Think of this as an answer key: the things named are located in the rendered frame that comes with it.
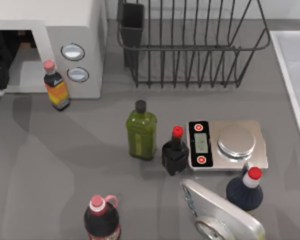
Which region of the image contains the green bottle with black cap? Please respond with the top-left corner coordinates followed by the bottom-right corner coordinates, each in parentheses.
top-left (125, 99), bottom-right (158, 161)

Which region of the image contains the square black bottle red cap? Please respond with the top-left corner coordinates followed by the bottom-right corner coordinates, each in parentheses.
top-left (161, 125), bottom-right (190, 177)

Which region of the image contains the round silver microwave knob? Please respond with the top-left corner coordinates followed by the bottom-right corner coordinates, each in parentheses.
top-left (60, 42), bottom-right (86, 62)
top-left (66, 66), bottom-right (90, 83)

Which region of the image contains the silver scale with black panel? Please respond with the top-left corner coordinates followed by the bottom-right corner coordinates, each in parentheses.
top-left (185, 119), bottom-right (269, 173)

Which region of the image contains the dark bottle with orange label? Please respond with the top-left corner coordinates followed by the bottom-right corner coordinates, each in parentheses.
top-left (42, 59), bottom-right (71, 112)

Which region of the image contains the black cutlery holder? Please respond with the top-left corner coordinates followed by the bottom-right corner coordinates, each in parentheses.
top-left (116, 2), bottom-right (146, 68)

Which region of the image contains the silver scale with round dial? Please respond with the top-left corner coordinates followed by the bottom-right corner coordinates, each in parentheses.
top-left (180, 178), bottom-right (267, 240)

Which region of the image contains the pale microwave oven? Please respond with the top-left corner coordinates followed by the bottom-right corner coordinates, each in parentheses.
top-left (0, 0), bottom-right (108, 100)

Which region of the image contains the round dark bottle red cap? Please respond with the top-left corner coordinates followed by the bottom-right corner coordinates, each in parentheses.
top-left (225, 163), bottom-right (264, 212)

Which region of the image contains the dark grey wire dish rack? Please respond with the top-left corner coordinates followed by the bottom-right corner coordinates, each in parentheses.
top-left (116, 0), bottom-right (272, 89)

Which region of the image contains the dark bottle with pink handle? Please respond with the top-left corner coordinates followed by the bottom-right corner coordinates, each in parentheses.
top-left (83, 194), bottom-right (122, 240)

